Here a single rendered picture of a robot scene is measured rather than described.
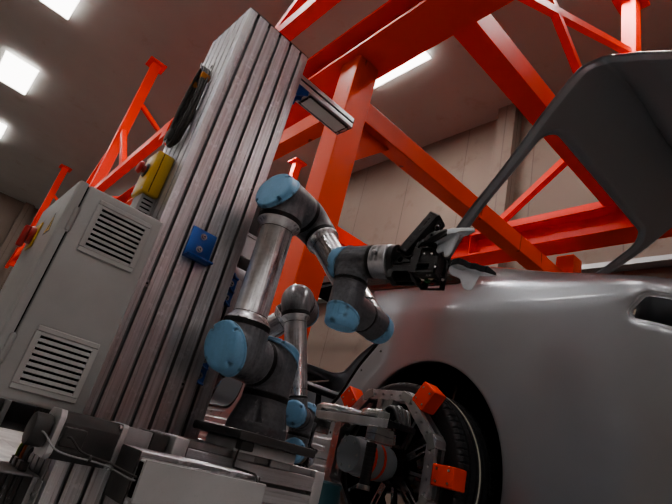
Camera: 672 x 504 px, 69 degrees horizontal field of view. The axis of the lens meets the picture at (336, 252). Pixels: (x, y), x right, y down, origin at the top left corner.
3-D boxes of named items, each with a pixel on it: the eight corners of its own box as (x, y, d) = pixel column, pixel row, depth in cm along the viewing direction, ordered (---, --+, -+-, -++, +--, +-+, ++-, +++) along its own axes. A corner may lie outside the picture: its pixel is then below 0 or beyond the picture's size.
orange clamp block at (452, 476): (442, 488, 170) (465, 493, 163) (428, 484, 166) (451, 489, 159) (445, 466, 173) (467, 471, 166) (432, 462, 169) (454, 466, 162)
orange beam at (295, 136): (344, 124, 291) (348, 108, 296) (331, 114, 286) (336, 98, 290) (206, 196, 422) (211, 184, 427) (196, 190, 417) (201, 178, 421)
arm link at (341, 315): (371, 340, 108) (380, 294, 113) (345, 322, 100) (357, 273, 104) (341, 337, 113) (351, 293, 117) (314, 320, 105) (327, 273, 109)
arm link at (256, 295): (269, 389, 117) (325, 195, 138) (227, 372, 106) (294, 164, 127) (233, 383, 123) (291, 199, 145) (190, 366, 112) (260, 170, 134)
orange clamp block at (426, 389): (433, 416, 186) (447, 397, 185) (420, 411, 181) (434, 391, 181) (423, 404, 192) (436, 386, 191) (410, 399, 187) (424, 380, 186)
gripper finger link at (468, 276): (487, 299, 101) (443, 285, 101) (491, 275, 104) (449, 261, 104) (492, 293, 98) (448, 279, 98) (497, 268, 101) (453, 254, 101)
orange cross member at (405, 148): (568, 323, 412) (570, 277, 429) (353, 160, 271) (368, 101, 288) (554, 323, 421) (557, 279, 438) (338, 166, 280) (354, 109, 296)
